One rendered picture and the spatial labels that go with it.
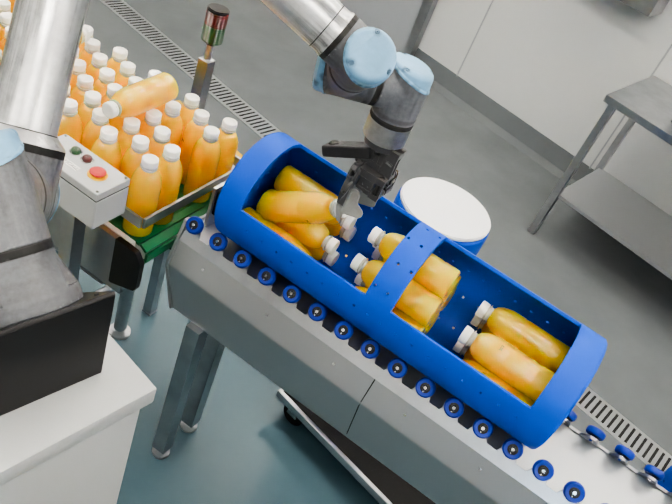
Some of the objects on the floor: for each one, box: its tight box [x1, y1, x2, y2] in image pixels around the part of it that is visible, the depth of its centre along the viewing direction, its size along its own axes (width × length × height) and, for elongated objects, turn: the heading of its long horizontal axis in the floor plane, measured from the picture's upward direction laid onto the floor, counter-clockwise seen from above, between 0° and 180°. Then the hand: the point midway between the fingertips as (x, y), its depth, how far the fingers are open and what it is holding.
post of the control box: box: [58, 208, 86, 280], centre depth 194 cm, size 4×4×100 cm
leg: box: [180, 334, 225, 433], centre depth 226 cm, size 6×6×63 cm
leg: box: [152, 322, 208, 460], centre depth 215 cm, size 6×6×63 cm
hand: (342, 210), depth 155 cm, fingers closed on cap, 4 cm apart
